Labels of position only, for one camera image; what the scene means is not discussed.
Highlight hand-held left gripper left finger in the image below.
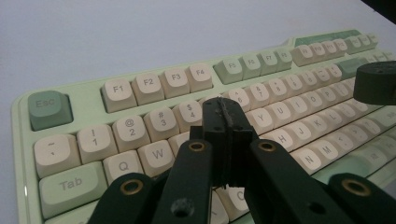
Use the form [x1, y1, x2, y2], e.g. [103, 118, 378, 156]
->
[190, 96, 232, 189]

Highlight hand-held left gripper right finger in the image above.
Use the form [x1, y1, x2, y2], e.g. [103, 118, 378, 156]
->
[221, 98, 260, 189]

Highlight green and pink keyboard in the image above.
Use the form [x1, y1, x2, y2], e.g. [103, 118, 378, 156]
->
[10, 29, 396, 224]

